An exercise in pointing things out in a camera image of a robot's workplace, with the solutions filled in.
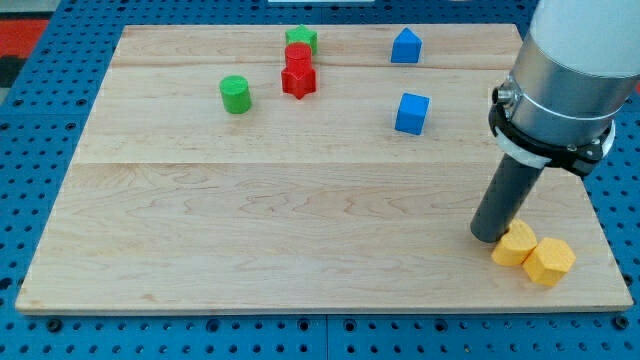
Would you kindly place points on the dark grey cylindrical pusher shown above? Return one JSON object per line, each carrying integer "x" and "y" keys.
{"x": 509, "y": 187}

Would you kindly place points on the red cylinder block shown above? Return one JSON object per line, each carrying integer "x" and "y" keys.
{"x": 298, "y": 56}

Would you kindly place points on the blue cube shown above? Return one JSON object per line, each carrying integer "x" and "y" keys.
{"x": 411, "y": 114}

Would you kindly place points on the yellow hexagon block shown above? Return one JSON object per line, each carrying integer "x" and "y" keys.
{"x": 549, "y": 261}

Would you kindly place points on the red star block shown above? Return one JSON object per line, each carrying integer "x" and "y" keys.
{"x": 298, "y": 82}

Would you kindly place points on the green cylinder block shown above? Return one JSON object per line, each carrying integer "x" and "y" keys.
{"x": 235, "y": 94}

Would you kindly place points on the yellow heart block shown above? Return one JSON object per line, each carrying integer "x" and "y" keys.
{"x": 515, "y": 245}

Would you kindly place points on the blue house-shaped block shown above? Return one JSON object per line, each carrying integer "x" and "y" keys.
{"x": 406, "y": 47}

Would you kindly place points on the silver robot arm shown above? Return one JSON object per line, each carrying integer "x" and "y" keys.
{"x": 576, "y": 67}

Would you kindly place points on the green star block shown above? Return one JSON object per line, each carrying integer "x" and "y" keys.
{"x": 302, "y": 34}

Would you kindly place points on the wooden board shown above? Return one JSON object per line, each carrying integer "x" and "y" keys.
{"x": 173, "y": 206}

